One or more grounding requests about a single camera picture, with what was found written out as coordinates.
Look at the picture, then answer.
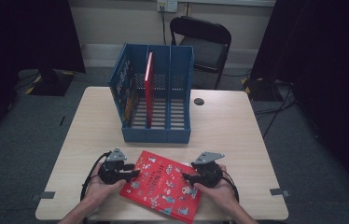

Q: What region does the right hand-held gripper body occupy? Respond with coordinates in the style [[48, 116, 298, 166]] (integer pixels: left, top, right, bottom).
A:
[[192, 151, 226, 189]]

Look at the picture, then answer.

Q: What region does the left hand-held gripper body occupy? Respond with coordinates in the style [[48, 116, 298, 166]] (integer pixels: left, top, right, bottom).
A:
[[97, 147, 130, 185]]

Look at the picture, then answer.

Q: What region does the red picture book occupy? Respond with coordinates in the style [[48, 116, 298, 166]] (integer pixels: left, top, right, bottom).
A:
[[119, 149, 202, 224], [144, 50, 156, 129]]

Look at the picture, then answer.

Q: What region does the blue picture book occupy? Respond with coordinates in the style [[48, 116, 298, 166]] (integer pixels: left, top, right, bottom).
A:
[[110, 57, 140, 128]]

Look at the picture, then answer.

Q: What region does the blue file rack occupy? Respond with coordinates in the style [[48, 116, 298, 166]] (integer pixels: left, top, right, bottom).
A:
[[107, 42, 195, 145]]

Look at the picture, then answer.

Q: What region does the person's right hand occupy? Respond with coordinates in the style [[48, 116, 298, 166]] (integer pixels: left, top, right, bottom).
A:
[[193, 164, 237, 209]]

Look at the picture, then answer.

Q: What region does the person's left hand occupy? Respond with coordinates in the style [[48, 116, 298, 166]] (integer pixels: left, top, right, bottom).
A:
[[83, 162, 127, 205]]

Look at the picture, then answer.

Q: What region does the grey tape strip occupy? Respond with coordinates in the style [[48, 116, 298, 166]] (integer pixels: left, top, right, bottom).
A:
[[270, 188, 290, 198], [31, 190, 56, 202]]

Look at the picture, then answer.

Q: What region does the black stand base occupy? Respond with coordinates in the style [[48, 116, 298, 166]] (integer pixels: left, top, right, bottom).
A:
[[241, 77, 284, 102], [24, 68, 76, 97]]

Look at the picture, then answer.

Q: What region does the black folding chair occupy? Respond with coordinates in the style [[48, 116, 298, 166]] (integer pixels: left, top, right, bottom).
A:
[[169, 16, 232, 91]]

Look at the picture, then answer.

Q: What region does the black curtain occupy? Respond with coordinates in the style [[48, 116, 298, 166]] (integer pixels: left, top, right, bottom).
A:
[[0, 0, 87, 147], [250, 0, 349, 206]]

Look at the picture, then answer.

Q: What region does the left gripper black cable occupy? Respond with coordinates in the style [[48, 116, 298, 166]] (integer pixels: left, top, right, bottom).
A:
[[79, 150, 112, 224]]

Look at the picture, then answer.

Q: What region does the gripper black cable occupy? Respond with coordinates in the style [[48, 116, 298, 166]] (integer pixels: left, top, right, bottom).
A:
[[220, 169, 241, 203], [79, 150, 112, 224]]

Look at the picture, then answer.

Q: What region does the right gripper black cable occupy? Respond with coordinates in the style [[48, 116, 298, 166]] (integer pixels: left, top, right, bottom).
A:
[[220, 169, 241, 203]]

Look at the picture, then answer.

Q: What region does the black floor cable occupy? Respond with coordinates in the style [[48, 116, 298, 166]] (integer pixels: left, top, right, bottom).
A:
[[253, 83, 298, 139]]

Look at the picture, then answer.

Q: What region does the black socket cable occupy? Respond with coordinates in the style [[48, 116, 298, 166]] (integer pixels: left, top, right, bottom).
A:
[[161, 6, 168, 46]]

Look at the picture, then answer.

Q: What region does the white wall socket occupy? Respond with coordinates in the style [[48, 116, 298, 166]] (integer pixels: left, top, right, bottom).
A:
[[156, 0, 179, 13]]

